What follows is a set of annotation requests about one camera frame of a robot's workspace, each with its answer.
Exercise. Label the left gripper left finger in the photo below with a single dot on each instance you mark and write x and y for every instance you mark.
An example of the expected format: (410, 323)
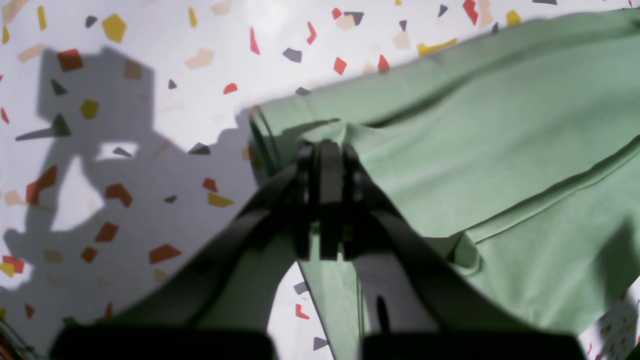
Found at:
(217, 307)

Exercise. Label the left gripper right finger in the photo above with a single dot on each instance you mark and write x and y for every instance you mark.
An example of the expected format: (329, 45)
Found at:
(420, 308)

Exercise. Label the light green T-shirt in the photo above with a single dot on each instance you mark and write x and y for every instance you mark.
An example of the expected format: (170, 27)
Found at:
(519, 150)

